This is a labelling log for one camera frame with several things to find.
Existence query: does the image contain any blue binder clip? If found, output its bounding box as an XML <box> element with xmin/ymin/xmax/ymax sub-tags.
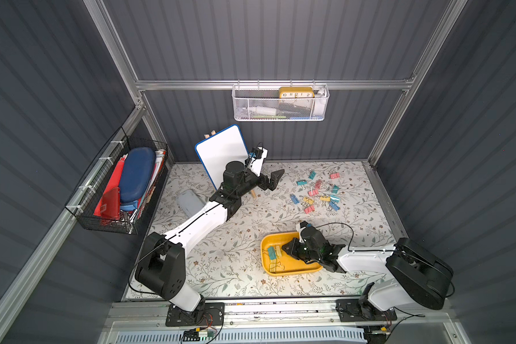
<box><xmin>329</xmin><ymin>200</ymin><xmax>341</xmax><ymax>211</ymax></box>
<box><xmin>290</xmin><ymin>193</ymin><xmax>300</xmax><ymax>204</ymax></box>

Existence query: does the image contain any yellow plastic storage tray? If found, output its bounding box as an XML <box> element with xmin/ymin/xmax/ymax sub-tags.
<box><xmin>261</xmin><ymin>232</ymin><xmax>322</xmax><ymax>277</ymax></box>

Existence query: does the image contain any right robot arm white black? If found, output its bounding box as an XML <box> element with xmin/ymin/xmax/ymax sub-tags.
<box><xmin>282</xmin><ymin>222</ymin><xmax>455</xmax><ymax>318</ymax></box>

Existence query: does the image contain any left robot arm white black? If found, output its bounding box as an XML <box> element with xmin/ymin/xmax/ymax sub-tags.
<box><xmin>134</xmin><ymin>158</ymin><xmax>285</xmax><ymax>312</ymax></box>

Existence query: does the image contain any translucent small plastic box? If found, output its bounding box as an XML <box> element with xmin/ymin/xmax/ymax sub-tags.
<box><xmin>177</xmin><ymin>189</ymin><xmax>206</xmax><ymax>218</ymax></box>

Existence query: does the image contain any yellow clock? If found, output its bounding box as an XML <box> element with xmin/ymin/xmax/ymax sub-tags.
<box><xmin>279</xmin><ymin>86</ymin><xmax>315</xmax><ymax>99</ymax></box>

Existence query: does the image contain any blue oval case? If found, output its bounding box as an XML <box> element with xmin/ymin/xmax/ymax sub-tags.
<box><xmin>119</xmin><ymin>147</ymin><xmax>156</xmax><ymax>204</ymax></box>

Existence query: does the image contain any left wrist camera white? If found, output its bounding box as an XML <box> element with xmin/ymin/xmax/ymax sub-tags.
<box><xmin>247</xmin><ymin>146</ymin><xmax>267</xmax><ymax>176</ymax></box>

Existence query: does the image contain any small whiteboard blue frame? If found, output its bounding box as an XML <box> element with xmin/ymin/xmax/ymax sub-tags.
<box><xmin>195</xmin><ymin>125</ymin><xmax>248</xmax><ymax>189</ymax></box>

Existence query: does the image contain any white wire wall basket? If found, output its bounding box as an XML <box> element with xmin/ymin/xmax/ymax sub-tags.
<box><xmin>232</xmin><ymin>84</ymin><xmax>331</xmax><ymax>122</ymax></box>

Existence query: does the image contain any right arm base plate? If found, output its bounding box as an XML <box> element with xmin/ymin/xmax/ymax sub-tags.
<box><xmin>335</xmin><ymin>299</ymin><xmax>397</xmax><ymax>323</ymax></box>

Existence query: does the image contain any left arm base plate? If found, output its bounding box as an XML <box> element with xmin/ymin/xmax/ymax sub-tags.
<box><xmin>165</xmin><ymin>302</ymin><xmax>225</xmax><ymax>328</ymax></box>

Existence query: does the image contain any black wire side basket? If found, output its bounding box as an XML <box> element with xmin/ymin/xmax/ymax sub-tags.
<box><xmin>65</xmin><ymin>129</ymin><xmax>169</xmax><ymax>235</ymax></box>

